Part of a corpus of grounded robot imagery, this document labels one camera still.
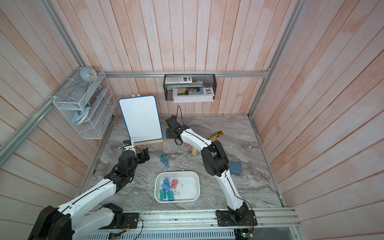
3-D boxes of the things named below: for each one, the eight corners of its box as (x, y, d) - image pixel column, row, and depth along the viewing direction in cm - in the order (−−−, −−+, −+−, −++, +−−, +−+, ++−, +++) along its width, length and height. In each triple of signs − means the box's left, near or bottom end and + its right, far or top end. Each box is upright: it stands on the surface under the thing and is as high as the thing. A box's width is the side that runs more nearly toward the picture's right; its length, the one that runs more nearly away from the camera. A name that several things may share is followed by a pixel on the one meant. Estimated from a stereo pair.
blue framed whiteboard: (135, 150, 102) (116, 115, 75) (136, 134, 111) (119, 98, 84) (163, 146, 104) (155, 110, 78) (162, 131, 113) (154, 94, 86)
